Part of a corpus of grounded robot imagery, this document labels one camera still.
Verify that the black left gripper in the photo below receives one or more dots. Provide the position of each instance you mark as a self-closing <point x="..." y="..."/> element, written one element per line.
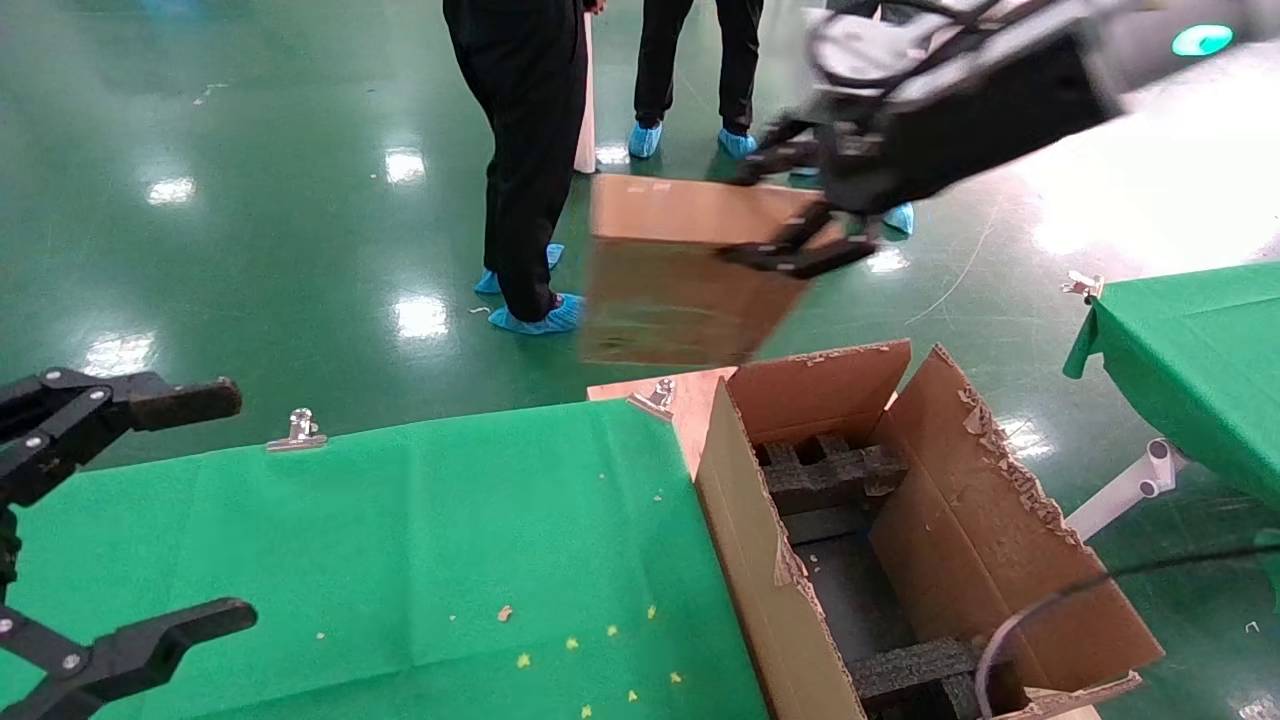
<point x="6" y="550"/>

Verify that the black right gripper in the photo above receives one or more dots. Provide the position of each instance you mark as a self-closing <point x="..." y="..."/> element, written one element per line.
<point x="960" y="130"/>

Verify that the small brown cardboard box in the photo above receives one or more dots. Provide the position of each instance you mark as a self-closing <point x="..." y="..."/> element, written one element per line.
<point x="660" y="290"/>

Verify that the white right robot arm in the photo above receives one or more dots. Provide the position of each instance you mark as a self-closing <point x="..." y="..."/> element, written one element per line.
<point x="1150" y="30"/>

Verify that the large open cardboard carton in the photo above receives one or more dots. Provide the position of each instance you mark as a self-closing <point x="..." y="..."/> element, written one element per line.
<point x="1000" y="560"/>

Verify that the blue shoe cover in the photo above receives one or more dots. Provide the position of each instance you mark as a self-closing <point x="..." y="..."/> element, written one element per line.
<point x="900" y="218"/>
<point x="644" y="140"/>
<point x="551" y="255"/>
<point x="545" y="318"/>
<point x="738" y="145"/>

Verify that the person in slim black trousers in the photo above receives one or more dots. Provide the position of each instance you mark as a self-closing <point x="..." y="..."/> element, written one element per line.
<point x="740" y="60"/>

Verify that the silver binder clip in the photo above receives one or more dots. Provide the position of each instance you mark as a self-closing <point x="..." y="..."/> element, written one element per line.
<point x="1083" y="286"/>
<point x="655" y="398"/>
<point x="297" y="432"/>

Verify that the large green tablecloth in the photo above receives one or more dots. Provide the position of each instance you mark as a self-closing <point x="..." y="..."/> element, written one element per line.
<point x="350" y="520"/>

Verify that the person in pale pink skirt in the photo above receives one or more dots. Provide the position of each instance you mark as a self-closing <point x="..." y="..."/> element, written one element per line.
<point x="587" y="110"/>

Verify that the black foam insert block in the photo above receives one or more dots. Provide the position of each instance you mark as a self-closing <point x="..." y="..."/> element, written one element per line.
<point x="830" y="480"/>
<point x="920" y="670"/>

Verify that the person in wide black trousers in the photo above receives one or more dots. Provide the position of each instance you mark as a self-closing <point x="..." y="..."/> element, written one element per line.
<point x="520" y="120"/>

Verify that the green side table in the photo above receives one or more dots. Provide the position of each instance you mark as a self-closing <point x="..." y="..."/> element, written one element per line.
<point x="1200" y="350"/>

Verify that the white table leg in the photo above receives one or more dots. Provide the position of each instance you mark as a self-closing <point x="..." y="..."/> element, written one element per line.
<point x="1130" y="490"/>

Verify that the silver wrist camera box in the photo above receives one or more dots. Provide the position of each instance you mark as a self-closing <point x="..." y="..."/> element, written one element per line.
<point x="870" y="45"/>

